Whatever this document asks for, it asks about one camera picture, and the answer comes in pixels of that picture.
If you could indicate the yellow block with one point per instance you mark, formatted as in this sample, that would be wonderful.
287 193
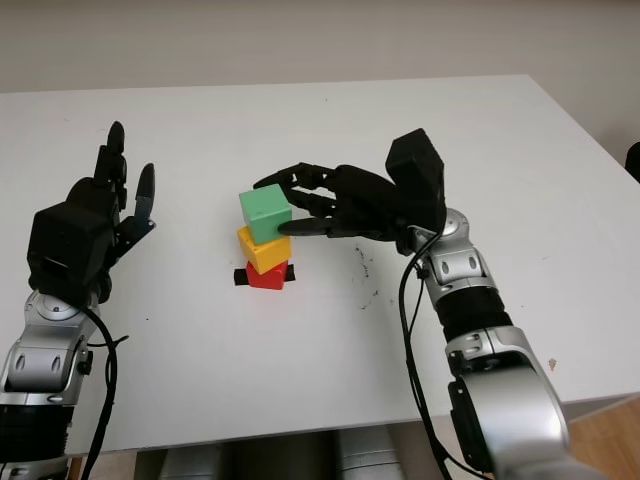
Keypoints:
265 255

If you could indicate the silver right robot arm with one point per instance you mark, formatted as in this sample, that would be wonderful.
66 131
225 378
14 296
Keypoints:
500 360

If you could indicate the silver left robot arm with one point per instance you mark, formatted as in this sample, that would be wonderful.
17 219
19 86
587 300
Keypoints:
45 360

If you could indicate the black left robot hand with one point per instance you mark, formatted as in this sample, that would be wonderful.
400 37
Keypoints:
117 192

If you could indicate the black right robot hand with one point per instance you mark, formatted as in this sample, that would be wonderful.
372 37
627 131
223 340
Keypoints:
365 205

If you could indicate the dark grey robot pelvis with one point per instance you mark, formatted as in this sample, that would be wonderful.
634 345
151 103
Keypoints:
280 460

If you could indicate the grey left robot thigh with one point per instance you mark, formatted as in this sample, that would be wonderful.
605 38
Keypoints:
195 465

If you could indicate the black tape strip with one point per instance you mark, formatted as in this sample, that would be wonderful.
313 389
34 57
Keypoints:
239 277

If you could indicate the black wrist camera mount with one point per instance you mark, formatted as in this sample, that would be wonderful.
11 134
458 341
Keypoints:
70 237
417 175

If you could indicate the green block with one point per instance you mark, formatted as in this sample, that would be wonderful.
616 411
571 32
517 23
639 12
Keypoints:
262 210

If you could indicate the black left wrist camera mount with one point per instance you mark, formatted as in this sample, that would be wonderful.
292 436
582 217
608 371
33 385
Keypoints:
70 237

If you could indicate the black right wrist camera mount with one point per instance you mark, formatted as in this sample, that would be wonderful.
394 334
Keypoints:
417 175

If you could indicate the black chair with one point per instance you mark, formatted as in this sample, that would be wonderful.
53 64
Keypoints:
634 162

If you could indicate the grey right robot thigh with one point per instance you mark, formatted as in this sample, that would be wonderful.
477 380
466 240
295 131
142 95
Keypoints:
375 457

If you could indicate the grey robot thigh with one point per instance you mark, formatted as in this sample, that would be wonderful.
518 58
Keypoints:
195 465
375 457

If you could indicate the red block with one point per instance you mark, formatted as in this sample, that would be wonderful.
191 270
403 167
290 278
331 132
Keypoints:
267 280

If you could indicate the white table frame beam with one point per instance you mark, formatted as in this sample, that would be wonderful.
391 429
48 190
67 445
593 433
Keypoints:
600 412

